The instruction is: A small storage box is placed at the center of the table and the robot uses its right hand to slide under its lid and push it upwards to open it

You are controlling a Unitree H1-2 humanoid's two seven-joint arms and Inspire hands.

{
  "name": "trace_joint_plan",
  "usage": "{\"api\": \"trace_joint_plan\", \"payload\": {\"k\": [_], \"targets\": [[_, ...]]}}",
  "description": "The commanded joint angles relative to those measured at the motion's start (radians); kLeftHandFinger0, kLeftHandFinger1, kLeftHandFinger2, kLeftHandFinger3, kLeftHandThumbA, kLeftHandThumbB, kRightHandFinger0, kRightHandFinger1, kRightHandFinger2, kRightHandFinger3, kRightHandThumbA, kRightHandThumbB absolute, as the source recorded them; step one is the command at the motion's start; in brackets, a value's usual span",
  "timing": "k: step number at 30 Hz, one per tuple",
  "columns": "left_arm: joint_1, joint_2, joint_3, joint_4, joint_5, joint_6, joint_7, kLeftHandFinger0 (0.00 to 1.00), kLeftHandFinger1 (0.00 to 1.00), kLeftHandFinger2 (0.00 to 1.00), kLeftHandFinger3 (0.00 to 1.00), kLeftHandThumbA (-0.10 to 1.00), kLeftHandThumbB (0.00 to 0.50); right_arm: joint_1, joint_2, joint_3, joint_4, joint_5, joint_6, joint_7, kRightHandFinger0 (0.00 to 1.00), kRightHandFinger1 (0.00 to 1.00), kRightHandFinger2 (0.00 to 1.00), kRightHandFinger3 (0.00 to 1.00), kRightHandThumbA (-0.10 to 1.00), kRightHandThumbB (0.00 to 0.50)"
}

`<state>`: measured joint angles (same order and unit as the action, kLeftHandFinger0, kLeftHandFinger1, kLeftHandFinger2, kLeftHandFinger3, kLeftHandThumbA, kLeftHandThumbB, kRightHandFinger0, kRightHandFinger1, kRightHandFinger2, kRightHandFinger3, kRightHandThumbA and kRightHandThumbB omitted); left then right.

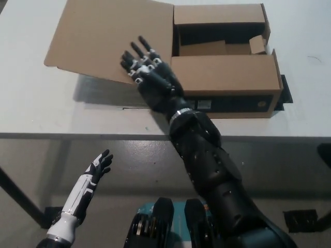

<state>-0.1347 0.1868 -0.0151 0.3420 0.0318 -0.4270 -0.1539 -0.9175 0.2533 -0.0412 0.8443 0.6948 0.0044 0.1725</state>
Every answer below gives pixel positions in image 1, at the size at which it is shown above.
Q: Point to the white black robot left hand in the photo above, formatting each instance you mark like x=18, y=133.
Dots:
x=88, y=182

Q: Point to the black teal robot body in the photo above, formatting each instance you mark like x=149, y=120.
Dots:
x=163, y=219

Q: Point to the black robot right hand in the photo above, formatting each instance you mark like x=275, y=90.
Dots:
x=157, y=87

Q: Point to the small folded cardboard insert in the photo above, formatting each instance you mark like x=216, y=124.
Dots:
x=257, y=45

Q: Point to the brown cardboard storage box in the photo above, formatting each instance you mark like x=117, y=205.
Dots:
x=103, y=38

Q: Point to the black diagonal table brace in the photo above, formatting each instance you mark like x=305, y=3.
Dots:
x=19, y=196

